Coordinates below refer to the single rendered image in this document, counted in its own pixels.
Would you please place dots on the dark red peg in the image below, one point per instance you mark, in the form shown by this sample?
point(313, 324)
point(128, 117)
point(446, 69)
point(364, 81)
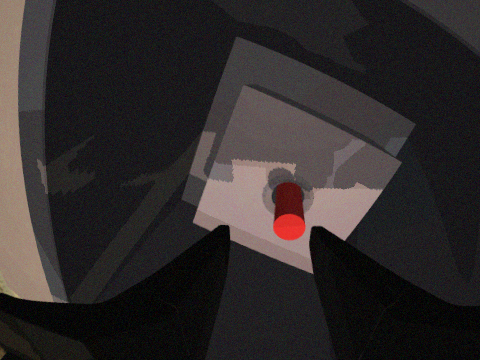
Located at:
point(288, 219)

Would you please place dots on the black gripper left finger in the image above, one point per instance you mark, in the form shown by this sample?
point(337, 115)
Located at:
point(169, 315)

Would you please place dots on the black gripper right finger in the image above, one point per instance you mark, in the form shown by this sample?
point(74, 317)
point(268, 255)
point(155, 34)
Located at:
point(373, 314)

